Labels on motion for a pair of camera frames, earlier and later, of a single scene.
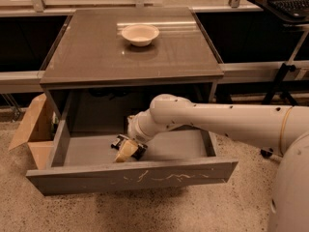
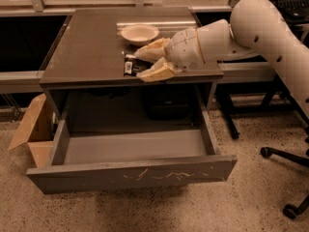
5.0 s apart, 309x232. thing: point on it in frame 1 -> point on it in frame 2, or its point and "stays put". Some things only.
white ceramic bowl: x=140 y=35 stays put
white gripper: x=135 y=134 -> x=183 y=48
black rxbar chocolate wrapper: x=140 y=151 -> x=132 y=65
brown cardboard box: x=40 y=130 stays put
